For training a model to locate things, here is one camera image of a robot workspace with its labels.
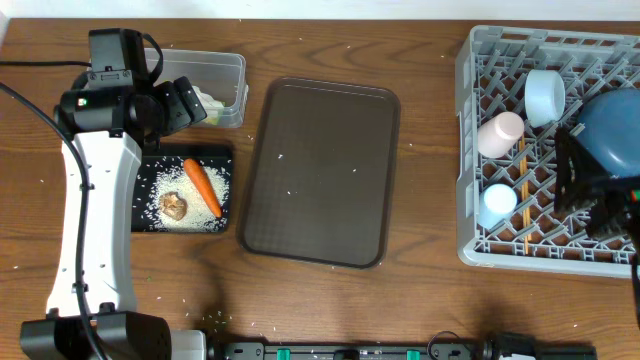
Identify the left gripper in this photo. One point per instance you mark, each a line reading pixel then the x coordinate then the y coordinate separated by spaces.
pixel 181 103

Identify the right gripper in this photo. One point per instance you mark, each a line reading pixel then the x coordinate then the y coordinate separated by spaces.
pixel 620 200

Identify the white tissue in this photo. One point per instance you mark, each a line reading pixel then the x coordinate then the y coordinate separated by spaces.
pixel 214 109

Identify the large blue plate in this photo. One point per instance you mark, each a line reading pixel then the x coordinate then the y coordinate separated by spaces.
pixel 611 131

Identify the orange carrot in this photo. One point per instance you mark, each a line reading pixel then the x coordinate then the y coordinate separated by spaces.
pixel 200 180

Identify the light blue cup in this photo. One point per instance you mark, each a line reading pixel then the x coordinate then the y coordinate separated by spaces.
pixel 496 203

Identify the small light blue bowl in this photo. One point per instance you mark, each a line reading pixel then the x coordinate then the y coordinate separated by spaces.
pixel 544 97

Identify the pink cup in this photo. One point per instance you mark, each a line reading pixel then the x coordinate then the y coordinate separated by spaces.
pixel 499 134

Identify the brown food scrap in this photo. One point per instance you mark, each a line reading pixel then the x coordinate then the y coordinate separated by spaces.
pixel 173 206

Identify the white rice pile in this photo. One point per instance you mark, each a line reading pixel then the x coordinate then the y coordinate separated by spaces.
pixel 172 183

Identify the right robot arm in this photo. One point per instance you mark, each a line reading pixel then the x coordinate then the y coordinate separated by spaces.
pixel 582 182

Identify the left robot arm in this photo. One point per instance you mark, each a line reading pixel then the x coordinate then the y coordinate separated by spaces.
pixel 113 109

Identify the grey dishwasher rack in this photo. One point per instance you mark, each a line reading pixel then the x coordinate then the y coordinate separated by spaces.
pixel 490 75

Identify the clear plastic bin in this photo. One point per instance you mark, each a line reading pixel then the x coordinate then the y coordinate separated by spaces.
pixel 221 75

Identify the black plastic tray bin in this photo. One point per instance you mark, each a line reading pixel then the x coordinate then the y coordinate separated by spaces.
pixel 217 156

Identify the dark brown serving tray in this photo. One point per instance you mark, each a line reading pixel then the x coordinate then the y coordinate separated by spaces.
pixel 321 181

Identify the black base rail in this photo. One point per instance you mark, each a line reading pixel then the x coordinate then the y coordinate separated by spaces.
pixel 445 345

